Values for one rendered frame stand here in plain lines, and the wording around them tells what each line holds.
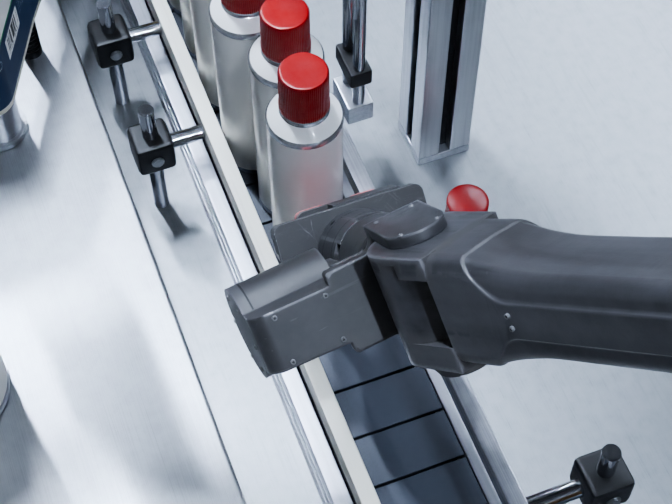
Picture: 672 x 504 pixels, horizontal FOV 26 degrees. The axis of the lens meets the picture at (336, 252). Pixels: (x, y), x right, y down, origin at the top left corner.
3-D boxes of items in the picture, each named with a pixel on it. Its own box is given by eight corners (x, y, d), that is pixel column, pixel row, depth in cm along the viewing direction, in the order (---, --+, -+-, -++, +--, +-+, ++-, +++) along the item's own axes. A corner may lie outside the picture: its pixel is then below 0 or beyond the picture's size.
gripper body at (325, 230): (266, 225, 94) (289, 232, 87) (412, 180, 96) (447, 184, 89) (294, 321, 95) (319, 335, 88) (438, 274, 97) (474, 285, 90)
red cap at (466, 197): (455, 199, 117) (458, 175, 115) (493, 217, 117) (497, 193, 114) (436, 230, 116) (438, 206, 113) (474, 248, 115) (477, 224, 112)
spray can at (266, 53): (254, 170, 113) (239, -14, 96) (320, 162, 113) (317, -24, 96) (263, 225, 110) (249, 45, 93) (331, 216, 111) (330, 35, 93)
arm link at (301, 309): (506, 357, 79) (452, 214, 76) (317, 451, 77) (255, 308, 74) (432, 309, 90) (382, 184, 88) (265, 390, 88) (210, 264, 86)
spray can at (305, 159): (262, 235, 110) (248, 56, 92) (324, 210, 111) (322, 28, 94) (291, 288, 107) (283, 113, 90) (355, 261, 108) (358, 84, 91)
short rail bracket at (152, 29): (100, 92, 124) (79, -6, 113) (171, 72, 125) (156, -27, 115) (110, 120, 122) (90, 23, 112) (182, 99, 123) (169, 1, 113)
